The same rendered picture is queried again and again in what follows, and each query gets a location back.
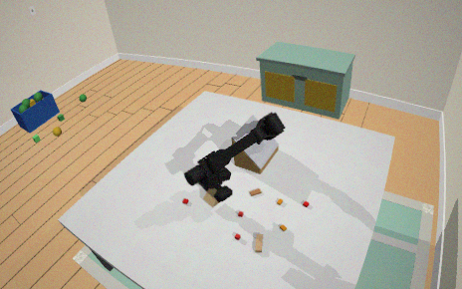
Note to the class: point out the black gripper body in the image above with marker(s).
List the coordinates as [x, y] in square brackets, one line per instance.
[221, 192]

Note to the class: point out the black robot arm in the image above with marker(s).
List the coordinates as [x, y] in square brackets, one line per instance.
[214, 163]

